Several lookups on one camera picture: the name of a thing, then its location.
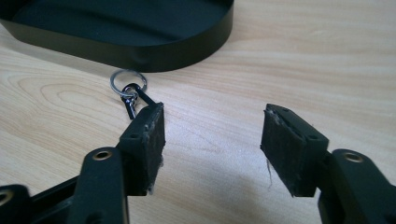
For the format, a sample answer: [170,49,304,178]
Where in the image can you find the keychain with metal ring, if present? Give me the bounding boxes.
[109,68,157,120]

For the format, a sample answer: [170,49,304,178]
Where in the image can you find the black oval tray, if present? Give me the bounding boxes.
[0,0,235,74]

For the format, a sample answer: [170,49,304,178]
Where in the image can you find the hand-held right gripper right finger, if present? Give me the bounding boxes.
[260,103,396,224]

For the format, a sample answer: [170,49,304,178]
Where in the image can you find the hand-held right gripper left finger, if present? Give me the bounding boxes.
[66,102,166,224]

